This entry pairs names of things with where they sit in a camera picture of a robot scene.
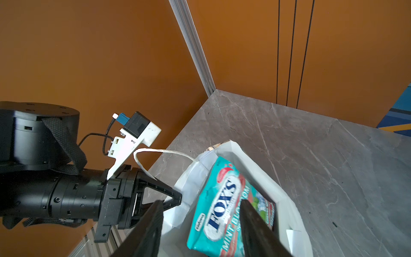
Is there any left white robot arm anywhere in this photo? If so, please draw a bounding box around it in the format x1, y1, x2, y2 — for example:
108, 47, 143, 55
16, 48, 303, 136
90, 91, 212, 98
1, 101, 182, 243

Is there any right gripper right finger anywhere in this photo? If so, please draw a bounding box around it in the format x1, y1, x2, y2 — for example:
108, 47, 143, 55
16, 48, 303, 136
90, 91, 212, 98
240, 200, 292, 257

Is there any aluminium front rail frame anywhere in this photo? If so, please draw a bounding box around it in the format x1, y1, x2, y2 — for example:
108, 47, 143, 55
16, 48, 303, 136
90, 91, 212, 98
68, 223, 133, 257

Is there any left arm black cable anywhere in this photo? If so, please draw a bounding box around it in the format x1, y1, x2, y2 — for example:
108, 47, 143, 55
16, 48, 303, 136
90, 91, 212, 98
76, 117, 118, 156

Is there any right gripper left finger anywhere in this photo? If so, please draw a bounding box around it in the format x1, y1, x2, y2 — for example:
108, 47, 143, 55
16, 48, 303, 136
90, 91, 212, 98
111, 200, 163, 257

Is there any teal Fox's candy bag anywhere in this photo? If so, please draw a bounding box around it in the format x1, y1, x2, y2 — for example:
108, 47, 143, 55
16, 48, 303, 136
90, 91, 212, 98
187, 157, 276, 257

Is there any floral paper gift bag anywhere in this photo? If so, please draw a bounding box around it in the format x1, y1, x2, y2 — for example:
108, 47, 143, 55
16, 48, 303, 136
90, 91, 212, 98
133, 139, 314, 257

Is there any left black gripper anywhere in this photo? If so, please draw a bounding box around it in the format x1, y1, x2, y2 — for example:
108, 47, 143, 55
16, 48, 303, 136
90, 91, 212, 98
94, 165, 182, 243

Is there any left aluminium corner post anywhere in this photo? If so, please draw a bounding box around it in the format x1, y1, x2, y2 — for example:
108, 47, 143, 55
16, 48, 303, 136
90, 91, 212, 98
169, 0, 216, 97

